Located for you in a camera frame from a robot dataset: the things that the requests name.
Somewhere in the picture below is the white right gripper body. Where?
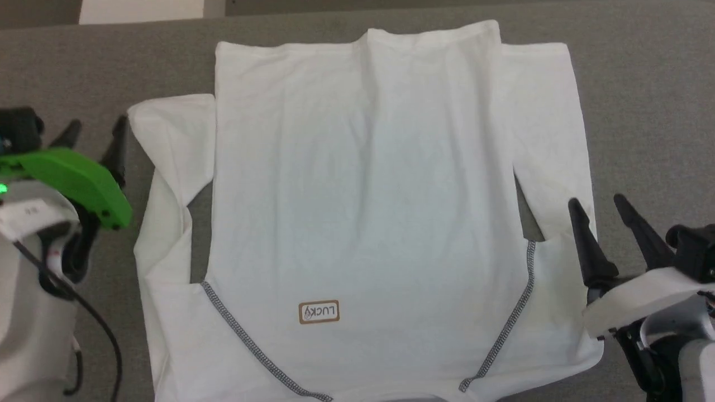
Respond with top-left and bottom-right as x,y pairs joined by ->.
581,266 -> 715,339

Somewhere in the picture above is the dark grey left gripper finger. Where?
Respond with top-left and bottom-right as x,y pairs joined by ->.
49,119 -> 83,150
100,115 -> 130,188

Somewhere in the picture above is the white rectangular box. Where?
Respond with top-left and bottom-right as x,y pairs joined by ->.
78,0 -> 227,26

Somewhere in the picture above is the white long-sleeve shirt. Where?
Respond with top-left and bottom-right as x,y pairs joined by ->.
127,20 -> 606,402

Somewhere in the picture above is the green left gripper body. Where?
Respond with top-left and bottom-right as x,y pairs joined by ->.
0,147 -> 133,230

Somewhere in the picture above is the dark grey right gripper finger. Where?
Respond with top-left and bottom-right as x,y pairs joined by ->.
613,193 -> 675,274
567,196 -> 619,291

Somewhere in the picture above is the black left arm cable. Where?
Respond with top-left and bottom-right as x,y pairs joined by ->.
11,239 -> 124,402

